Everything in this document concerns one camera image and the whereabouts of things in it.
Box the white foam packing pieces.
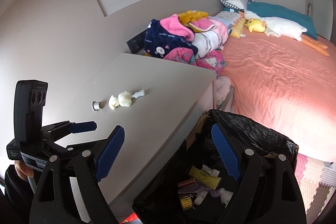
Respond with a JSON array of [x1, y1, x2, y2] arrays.
[[108, 90, 145, 110]]

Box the yellow snack packet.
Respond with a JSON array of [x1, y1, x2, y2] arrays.
[[189, 166, 221, 190]]

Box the black trash bag bin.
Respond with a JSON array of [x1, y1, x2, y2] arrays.
[[133, 110, 306, 223]]

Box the left hand bare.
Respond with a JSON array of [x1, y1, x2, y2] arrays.
[[14, 160, 34, 181]]

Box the coloured foam floor mat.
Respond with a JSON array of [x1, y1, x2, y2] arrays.
[[295, 153, 335, 223]]

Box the navy rabbit print pajama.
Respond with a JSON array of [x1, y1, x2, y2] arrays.
[[143, 19, 198, 59]]

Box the pink Hello Kitty garment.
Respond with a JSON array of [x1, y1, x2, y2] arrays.
[[163, 48, 226, 77]]

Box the pink fleece garment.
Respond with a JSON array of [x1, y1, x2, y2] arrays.
[[159, 14, 195, 42]]

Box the yellow fuzzy garment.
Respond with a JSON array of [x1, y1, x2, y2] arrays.
[[178, 10, 209, 26]]

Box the yellow long bolster pillow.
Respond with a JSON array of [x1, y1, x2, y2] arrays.
[[230, 18, 246, 39]]

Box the white goose plush toy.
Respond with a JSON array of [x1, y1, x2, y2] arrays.
[[244, 10, 331, 57]]

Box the white pink cartoon blanket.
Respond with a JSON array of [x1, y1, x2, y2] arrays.
[[191, 19, 229, 59]]

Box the yellow duck plush toy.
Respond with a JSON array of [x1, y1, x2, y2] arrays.
[[245, 19, 266, 33]]

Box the teal blue quilt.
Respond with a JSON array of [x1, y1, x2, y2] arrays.
[[223, 0, 319, 41]]

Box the black wall socket panel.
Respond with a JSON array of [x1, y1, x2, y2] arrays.
[[126, 30, 146, 54]]

